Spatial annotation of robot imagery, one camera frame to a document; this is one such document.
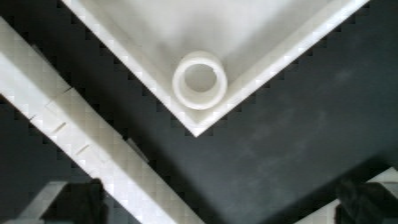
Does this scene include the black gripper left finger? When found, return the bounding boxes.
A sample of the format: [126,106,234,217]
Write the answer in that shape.
[42,179,108,224]

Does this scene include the white square tabletop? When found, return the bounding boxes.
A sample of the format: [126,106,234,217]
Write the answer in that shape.
[62,0,369,135]

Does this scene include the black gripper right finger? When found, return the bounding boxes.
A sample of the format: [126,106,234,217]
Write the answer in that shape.
[333,181,398,224]

